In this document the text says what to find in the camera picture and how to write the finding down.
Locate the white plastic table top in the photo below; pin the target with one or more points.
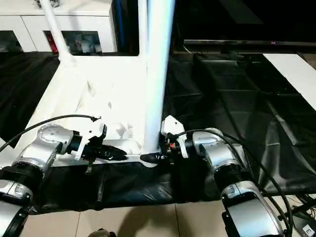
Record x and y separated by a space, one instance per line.
98 74

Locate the white plastic table leg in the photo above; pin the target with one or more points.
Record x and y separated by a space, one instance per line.
158 74
56 37
142 24

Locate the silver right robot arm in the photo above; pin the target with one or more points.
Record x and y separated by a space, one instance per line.
217 153

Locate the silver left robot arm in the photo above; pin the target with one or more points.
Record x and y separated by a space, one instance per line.
47 138

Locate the dark rounded robot part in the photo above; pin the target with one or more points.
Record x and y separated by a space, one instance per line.
101 233

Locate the black mat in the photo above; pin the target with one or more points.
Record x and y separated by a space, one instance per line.
247 111

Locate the small white box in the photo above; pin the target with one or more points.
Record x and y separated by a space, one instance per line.
98 47

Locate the white bottle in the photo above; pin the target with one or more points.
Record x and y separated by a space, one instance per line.
86 45

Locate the red bottle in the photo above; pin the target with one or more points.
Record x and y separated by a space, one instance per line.
51 44

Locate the white cabinet with glass doors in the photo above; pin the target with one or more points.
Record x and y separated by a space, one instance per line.
81 21

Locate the thin black rod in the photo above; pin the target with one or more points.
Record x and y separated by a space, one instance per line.
298 209

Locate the white flat board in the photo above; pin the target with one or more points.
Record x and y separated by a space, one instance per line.
293 71

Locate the black flat stand base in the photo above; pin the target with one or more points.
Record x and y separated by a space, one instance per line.
306 227

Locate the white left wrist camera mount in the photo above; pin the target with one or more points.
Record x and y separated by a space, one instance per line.
95 128

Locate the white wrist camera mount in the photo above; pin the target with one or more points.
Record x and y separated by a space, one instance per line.
95 128
172 126

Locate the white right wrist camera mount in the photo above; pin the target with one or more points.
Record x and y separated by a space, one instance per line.
172 126

